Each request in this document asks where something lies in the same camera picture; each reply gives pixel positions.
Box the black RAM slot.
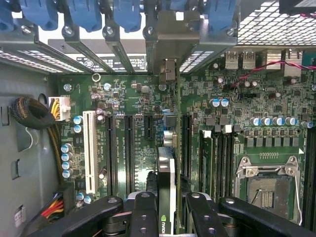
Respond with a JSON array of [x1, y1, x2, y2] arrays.
[[311, 128, 316, 230], [213, 125, 223, 199], [221, 124, 230, 198], [303, 128, 312, 230], [228, 124, 237, 198]]

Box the long black expansion slot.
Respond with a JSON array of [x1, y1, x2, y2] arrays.
[[105, 115, 117, 197], [181, 113, 193, 180], [123, 115, 136, 192]]

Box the CPU socket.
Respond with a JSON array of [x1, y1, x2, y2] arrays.
[[234, 155, 303, 227]]

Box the white expansion slot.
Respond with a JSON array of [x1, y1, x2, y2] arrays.
[[82, 110, 99, 195]]

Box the short black expansion slot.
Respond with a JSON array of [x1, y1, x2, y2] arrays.
[[143, 115, 154, 139]]

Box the green motherboard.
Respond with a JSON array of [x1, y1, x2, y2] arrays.
[[56, 49, 316, 237]]

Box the dark grey PC case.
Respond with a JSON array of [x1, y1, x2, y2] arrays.
[[0, 0, 316, 237]]

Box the white power connector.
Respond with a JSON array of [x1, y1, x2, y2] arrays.
[[48, 96, 72, 121]]

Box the silver USB port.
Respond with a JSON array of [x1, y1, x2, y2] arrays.
[[242, 50, 256, 70], [225, 50, 239, 70]]

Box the blue card latch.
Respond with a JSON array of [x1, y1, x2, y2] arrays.
[[19, 0, 59, 31], [0, 0, 15, 32], [66, 0, 102, 33], [204, 0, 237, 33], [112, 0, 143, 33]]

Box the black braided cable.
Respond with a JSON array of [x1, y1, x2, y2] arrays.
[[9, 96, 57, 130]]

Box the red black twisted wire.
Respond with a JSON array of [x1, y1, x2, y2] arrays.
[[232, 61, 316, 87]]

